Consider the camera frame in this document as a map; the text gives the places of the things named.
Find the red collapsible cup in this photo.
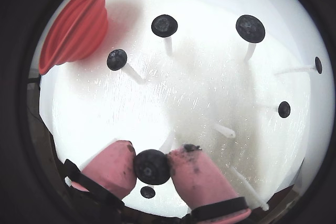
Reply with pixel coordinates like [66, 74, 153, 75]
[38, 0, 109, 76]

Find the dark blueberry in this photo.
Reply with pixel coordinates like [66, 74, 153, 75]
[151, 14, 179, 38]
[235, 14, 266, 44]
[278, 101, 291, 119]
[140, 186, 155, 199]
[106, 49, 128, 72]
[314, 56, 323, 75]
[133, 149, 171, 185]

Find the pink-covered gripper finger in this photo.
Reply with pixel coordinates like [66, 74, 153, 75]
[165, 144, 252, 223]
[64, 140, 138, 213]

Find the white foam base sheet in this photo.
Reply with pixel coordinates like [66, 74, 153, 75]
[38, 0, 316, 219]

